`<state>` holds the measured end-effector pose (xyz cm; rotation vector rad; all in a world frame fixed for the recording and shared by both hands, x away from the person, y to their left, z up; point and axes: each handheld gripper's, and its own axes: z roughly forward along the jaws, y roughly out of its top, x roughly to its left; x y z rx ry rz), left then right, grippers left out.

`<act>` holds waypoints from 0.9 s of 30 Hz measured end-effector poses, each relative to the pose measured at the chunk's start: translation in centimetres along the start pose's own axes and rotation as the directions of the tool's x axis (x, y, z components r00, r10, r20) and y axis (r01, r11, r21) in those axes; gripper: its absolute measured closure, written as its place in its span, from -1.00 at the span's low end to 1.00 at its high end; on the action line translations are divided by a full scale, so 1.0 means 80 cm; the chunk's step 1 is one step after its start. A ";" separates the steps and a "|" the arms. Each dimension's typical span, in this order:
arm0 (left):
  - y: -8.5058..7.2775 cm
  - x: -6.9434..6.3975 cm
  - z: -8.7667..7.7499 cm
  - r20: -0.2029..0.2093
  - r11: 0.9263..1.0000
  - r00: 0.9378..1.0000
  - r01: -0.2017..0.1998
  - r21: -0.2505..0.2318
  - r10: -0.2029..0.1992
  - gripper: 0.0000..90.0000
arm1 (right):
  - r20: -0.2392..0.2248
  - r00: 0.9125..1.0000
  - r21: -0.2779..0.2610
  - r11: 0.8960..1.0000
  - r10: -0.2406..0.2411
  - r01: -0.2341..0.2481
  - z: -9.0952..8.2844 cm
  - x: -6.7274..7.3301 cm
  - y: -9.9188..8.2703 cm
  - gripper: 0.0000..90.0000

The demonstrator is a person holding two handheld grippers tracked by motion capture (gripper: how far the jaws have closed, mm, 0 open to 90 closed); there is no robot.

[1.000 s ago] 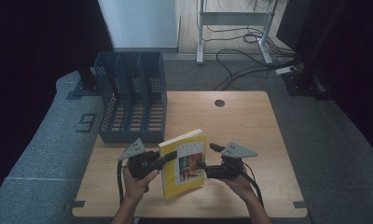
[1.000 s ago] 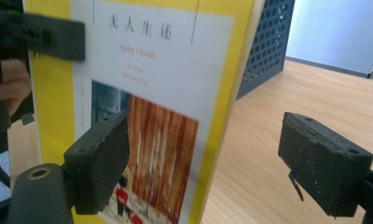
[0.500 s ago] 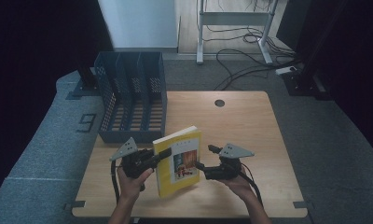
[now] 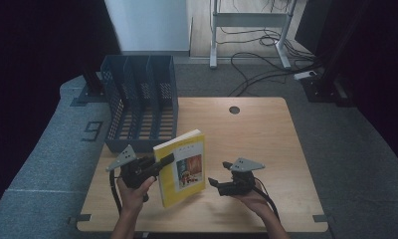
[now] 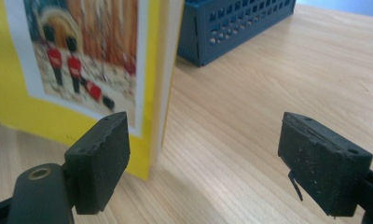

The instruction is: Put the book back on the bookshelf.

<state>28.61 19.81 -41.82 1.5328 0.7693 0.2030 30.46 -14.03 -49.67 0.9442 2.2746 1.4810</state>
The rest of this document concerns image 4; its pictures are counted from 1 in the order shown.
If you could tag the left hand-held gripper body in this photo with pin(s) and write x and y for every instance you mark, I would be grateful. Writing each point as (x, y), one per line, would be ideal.
(134, 172)

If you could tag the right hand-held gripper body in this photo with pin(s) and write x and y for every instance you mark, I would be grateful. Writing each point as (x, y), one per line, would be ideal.
(238, 181)

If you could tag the yellow book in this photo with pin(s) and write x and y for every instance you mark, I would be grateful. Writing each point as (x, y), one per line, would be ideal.
(183, 169)

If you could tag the person's left hand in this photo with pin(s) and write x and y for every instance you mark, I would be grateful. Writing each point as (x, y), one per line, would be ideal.
(134, 197)

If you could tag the person's right hand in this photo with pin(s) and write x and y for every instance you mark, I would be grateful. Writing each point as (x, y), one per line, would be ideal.
(253, 200)

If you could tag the dark blue file rack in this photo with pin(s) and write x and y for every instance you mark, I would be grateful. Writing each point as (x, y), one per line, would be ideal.
(142, 109)

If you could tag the black metal stand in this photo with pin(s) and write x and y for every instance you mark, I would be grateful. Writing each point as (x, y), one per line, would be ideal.
(92, 86)
(326, 84)

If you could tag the white power strip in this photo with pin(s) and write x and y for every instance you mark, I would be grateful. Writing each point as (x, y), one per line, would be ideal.
(304, 75)

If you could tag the white panel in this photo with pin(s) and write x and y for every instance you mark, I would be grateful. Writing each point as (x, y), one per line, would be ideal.
(150, 26)

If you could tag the white desk frame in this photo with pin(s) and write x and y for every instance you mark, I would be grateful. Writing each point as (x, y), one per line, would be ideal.
(251, 20)

